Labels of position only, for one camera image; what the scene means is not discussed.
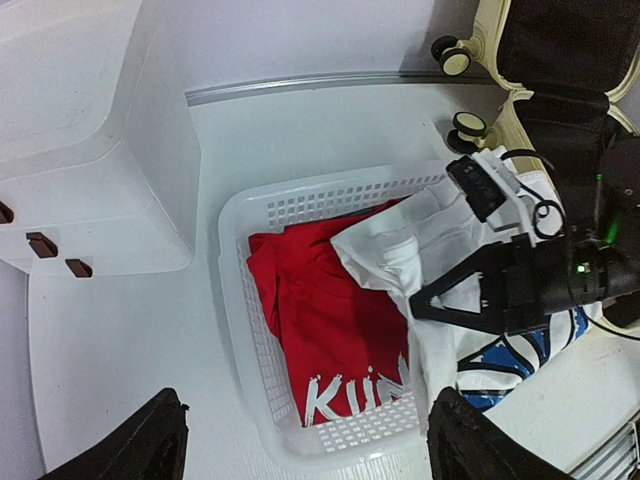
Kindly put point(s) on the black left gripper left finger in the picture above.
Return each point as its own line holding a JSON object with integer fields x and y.
{"x": 150, "y": 444}

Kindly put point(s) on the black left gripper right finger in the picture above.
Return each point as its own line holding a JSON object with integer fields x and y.
{"x": 464, "y": 444}

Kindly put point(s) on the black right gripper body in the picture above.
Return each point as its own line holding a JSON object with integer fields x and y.
{"x": 522, "y": 285}

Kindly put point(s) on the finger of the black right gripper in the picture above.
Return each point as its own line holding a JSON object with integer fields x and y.
{"x": 470, "y": 295}

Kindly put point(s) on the red printed t-shirt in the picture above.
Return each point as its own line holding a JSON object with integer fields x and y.
{"x": 345, "y": 346}

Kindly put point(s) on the pale yellow hard-shell suitcase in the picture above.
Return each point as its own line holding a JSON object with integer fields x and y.
{"x": 565, "y": 66}

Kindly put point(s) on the white perforated plastic basket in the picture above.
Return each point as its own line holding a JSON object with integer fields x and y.
{"x": 259, "y": 358}

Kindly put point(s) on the white three-drawer storage cabinet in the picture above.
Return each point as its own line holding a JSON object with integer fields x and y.
{"x": 100, "y": 161}

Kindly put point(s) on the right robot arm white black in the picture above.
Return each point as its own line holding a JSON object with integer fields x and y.
{"x": 614, "y": 229}

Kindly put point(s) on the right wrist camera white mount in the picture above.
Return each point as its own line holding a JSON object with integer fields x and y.
{"x": 498, "y": 198}

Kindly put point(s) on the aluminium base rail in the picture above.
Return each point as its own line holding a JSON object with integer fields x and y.
{"x": 617, "y": 458}

